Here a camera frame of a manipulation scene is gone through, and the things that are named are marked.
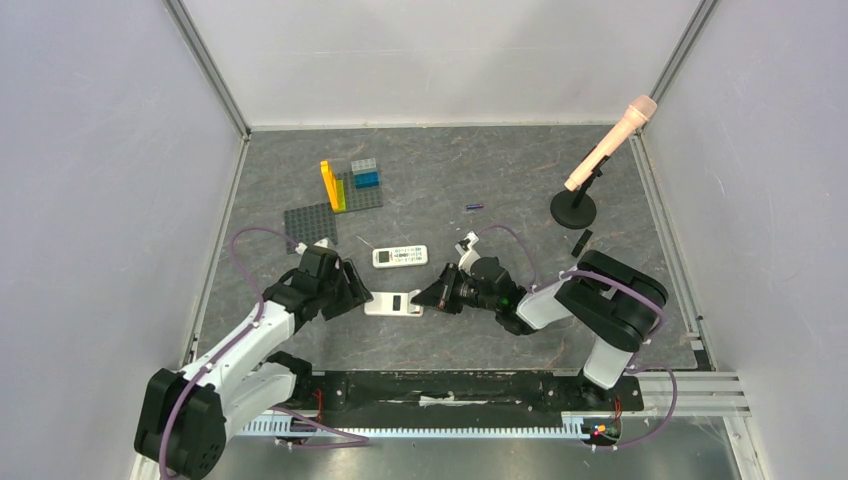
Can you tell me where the white remote control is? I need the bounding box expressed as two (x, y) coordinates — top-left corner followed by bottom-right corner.
(363, 290), (424, 317)

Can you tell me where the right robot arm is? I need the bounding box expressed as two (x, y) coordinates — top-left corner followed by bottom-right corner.
(410, 250), (669, 408)

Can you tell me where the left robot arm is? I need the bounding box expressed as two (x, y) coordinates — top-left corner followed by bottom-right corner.
(133, 245), (373, 479)

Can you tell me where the white remote with buttons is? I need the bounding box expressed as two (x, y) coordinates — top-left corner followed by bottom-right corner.
(372, 245), (429, 269)

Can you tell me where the dark grey brick baseplate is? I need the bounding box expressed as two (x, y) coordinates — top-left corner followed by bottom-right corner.
(283, 202), (338, 254)

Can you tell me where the grey baseplate with bricks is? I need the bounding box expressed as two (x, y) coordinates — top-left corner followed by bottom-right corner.
(336, 172), (384, 213)

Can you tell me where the green brick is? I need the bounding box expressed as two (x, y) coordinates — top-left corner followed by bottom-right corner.
(335, 178), (347, 213)

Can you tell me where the yellow brick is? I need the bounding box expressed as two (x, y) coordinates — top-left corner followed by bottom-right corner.
(320, 160), (341, 213)

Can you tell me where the blue brick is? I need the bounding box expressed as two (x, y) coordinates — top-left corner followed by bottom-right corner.
(353, 171), (380, 189)

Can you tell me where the grey brick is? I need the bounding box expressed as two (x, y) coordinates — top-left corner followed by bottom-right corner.
(350, 158), (377, 175)

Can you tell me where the small black block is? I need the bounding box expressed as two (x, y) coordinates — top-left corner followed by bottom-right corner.
(571, 229), (593, 258)

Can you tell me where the black microphone stand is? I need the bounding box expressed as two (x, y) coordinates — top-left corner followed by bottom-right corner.
(550, 158), (607, 230)

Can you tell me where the pink toy microphone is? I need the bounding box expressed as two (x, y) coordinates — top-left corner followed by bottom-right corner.
(564, 95), (658, 191)

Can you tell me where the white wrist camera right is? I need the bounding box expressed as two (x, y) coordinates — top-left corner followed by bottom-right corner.
(455, 231), (480, 274)

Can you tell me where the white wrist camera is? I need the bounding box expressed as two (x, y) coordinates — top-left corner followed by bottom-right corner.
(455, 231), (480, 274)
(295, 238), (336, 256)

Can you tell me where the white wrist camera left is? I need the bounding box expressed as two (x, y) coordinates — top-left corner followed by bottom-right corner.
(295, 238), (336, 256)

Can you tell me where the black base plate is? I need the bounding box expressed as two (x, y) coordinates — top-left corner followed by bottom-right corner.
(283, 370), (645, 429)

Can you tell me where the white cable duct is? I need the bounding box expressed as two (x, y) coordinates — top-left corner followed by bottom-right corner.
(239, 414), (590, 440)

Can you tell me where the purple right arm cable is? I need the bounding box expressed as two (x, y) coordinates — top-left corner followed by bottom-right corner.
(476, 223), (678, 452)

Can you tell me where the aluminium frame rail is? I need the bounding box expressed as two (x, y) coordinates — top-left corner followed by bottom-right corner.
(164, 1), (252, 363)

